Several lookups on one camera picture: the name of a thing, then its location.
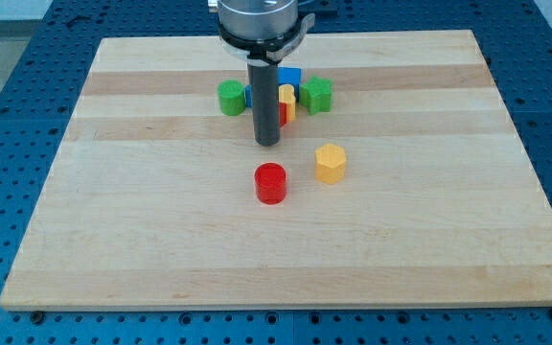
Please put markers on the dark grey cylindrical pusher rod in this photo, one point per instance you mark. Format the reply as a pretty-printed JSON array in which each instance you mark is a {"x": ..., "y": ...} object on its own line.
[{"x": 265, "y": 104}]

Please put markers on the blue triangle block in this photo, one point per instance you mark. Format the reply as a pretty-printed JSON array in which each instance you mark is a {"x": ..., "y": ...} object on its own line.
[{"x": 248, "y": 96}]

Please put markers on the yellow heart block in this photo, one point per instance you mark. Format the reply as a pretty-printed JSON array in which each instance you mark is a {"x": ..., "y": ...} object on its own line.
[{"x": 286, "y": 95}]

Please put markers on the blue cube block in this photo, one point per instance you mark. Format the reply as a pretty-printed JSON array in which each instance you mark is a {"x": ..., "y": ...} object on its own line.
[{"x": 292, "y": 76}]

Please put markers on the green cylinder block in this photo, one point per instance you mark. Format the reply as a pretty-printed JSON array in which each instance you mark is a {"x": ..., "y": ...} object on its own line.
[{"x": 231, "y": 97}]

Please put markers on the red block behind rod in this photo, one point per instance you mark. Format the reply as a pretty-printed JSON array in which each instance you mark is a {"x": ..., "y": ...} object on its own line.
[{"x": 283, "y": 117}]

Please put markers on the green star block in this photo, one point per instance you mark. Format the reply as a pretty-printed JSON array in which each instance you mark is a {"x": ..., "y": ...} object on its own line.
[{"x": 316, "y": 95}]

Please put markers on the red cylinder block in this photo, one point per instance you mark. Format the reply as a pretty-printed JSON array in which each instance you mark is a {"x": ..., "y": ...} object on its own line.
[{"x": 270, "y": 183}]

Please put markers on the yellow hexagon block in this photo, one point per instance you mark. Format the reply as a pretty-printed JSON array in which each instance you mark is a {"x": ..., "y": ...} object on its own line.
[{"x": 330, "y": 163}]

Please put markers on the light wooden board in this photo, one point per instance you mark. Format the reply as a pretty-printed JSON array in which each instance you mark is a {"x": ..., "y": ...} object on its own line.
[{"x": 150, "y": 203}]

